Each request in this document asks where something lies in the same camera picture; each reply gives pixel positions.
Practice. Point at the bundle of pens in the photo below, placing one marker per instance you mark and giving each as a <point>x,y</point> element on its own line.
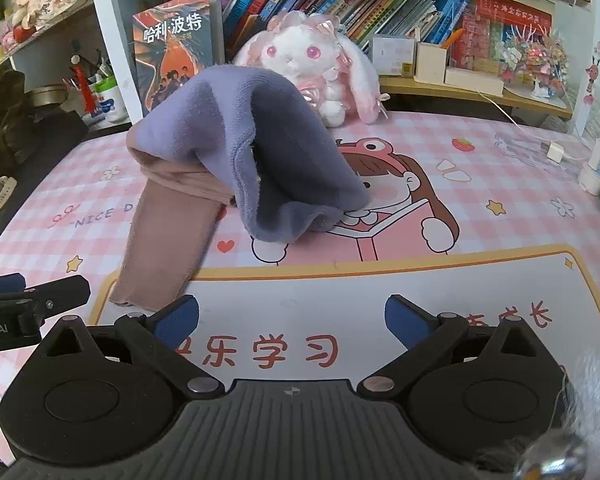
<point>87,72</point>

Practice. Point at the book with fiery cover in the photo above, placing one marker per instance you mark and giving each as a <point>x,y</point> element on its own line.
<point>170,50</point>

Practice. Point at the small white paper box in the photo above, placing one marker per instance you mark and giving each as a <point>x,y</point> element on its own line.
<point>392,55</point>

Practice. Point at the red boxed book set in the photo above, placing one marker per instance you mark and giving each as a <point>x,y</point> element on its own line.
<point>505,15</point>

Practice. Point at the wooden bookshelf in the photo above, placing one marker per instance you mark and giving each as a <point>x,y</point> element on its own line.
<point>480,95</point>

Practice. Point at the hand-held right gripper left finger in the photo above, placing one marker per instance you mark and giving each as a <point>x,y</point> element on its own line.
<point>180,317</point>

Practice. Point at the round metal tin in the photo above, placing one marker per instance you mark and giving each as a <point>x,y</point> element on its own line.
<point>50,96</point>

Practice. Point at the flat cream box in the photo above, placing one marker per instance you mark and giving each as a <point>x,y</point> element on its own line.
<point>472,80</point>

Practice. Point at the colourful toy flower bouquet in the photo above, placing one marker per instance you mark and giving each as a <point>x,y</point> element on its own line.
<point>540,60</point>

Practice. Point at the pink checkered printed desk mat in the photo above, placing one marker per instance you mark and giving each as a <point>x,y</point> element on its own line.
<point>505,200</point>

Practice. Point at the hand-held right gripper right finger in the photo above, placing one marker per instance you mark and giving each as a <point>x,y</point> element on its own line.
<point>405,321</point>

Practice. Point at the row of colourful books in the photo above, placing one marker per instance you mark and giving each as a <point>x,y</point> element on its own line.
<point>360,5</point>

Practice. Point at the purple and pink sweater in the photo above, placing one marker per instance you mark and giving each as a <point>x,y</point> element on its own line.
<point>280,160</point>

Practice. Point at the dark cloth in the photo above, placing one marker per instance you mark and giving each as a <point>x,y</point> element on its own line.
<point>20,130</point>

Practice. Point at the white bottles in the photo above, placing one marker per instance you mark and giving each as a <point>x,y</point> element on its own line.
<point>597,170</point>

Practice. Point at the deer wall sticker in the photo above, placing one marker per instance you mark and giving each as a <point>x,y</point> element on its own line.
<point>590,80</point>

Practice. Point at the grey fluffy charm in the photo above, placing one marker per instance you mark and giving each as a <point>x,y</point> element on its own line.
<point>555,455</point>

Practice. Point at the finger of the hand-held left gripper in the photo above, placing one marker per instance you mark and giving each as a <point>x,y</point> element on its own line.
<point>2,283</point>
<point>65,292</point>

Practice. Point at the white charger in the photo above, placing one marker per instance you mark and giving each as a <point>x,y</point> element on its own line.
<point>555,152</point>

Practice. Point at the white and pink plush bunny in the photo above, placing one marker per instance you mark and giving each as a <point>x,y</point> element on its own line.
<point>300,55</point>

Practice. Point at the beige smartwatch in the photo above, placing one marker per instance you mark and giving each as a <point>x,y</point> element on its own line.
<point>1,192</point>

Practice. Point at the white jar with blue label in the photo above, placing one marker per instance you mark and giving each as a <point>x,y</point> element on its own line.
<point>107,105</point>

